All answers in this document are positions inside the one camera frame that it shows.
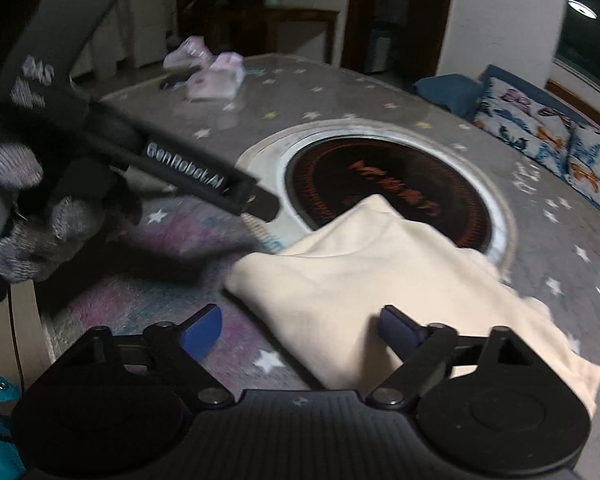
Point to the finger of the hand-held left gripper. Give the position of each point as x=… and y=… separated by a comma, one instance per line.
x=261, y=205

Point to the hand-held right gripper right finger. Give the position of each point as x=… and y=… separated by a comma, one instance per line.
x=397, y=332

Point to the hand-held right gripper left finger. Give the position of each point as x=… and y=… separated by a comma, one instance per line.
x=202, y=332

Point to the cream fleece garment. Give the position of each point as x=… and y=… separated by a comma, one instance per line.
x=355, y=270

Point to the person's left hand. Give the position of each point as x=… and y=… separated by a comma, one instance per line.
x=35, y=240

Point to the pink tissue pack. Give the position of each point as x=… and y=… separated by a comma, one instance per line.
x=187, y=52
x=215, y=77

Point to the white cabinet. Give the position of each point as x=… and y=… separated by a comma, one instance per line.
x=147, y=25

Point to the round black induction cooktop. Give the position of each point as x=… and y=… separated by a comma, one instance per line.
x=380, y=175

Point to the grey star-printed tablecloth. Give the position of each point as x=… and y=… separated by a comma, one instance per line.
x=530, y=210

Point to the wooden desk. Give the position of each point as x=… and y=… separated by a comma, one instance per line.
x=305, y=15

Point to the blue sofa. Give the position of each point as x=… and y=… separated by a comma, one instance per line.
x=450, y=92

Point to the dark window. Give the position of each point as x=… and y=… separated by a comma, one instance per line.
x=587, y=45

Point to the dark wooden door frame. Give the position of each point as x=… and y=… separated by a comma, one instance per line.
x=352, y=10

